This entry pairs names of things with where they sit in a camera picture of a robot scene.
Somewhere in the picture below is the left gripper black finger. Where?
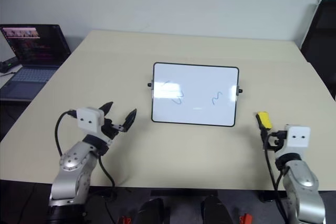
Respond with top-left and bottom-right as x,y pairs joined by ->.
122,108 -> 138,132
99,101 -> 114,117

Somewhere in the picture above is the open grey laptop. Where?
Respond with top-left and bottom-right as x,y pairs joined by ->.
0,24 -> 72,102

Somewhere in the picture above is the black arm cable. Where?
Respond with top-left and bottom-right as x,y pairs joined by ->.
262,130 -> 289,224
54,109 -> 117,188

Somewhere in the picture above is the small black-framed whiteboard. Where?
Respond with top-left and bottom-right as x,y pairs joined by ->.
146,62 -> 244,128

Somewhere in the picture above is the yellow whiteboard eraser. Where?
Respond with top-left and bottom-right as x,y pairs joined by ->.
255,111 -> 271,131

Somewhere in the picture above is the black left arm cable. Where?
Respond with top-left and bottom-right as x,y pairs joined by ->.
54,109 -> 117,188

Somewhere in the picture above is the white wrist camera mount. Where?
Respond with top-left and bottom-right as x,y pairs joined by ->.
286,125 -> 311,148
76,106 -> 105,138

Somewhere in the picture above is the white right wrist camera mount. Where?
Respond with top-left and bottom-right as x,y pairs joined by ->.
286,125 -> 311,148

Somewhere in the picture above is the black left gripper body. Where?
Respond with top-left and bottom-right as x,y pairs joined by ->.
100,118 -> 124,141

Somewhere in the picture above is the black device with green light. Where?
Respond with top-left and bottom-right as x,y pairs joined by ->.
0,56 -> 19,74

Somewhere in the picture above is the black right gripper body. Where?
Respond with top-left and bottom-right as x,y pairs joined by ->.
268,130 -> 288,153

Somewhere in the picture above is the black office chair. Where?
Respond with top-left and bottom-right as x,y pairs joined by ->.
300,0 -> 336,102

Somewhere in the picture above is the dark rounded shape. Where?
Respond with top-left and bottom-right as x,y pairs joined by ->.
137,198 -> 165,224
200,195 -> 229,224

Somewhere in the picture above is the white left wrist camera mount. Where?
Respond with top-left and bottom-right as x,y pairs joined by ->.
76,106 -> 105,138

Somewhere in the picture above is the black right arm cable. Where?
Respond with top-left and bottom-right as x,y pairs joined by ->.
262,130 -> 289,224

